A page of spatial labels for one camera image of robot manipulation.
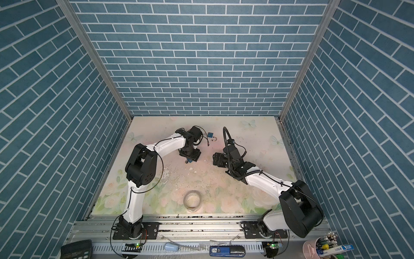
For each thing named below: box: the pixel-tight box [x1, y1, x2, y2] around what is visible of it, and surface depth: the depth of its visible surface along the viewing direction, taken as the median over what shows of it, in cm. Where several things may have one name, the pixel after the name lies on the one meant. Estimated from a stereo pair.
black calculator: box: [60, 239, 94, 259], surface depth 68 cm
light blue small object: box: [163, 242, 180, 252], surface depth 70 cm
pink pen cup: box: [302, 236, 323, 259], surface depth 63 cm
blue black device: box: [209, 245, 246, 258], surface depth 68 cm
